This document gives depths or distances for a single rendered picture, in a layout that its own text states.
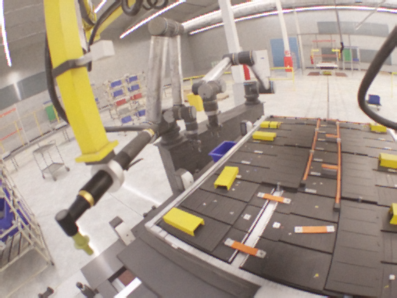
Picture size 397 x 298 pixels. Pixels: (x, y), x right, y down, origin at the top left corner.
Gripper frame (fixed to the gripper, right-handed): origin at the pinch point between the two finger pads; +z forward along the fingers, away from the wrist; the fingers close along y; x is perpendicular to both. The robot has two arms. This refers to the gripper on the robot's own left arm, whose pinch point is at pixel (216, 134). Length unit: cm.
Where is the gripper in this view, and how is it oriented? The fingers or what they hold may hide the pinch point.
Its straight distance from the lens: 142.7
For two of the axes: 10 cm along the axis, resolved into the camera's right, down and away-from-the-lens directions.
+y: 7.8, 1.1, -6.2
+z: 2.0, 8.9, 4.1
